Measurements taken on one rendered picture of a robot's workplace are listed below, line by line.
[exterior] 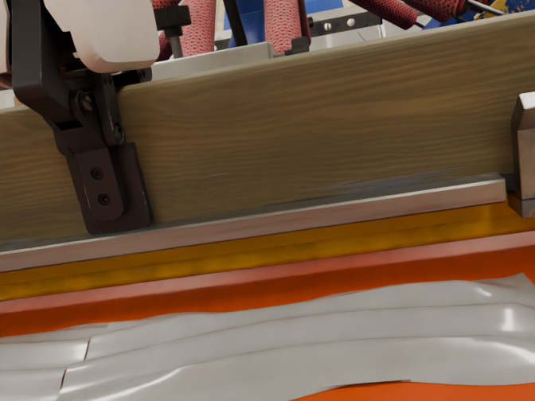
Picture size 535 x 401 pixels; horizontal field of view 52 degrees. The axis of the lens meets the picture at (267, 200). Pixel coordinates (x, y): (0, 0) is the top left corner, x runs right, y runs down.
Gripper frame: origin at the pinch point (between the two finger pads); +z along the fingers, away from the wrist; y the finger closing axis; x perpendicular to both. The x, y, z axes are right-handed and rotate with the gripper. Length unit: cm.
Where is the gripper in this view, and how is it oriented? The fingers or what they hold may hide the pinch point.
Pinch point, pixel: (125, 179)
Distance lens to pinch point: 28.2
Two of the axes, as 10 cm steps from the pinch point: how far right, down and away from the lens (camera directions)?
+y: -1.0, 2.7, -9.6
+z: 1.9, 9.5, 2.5
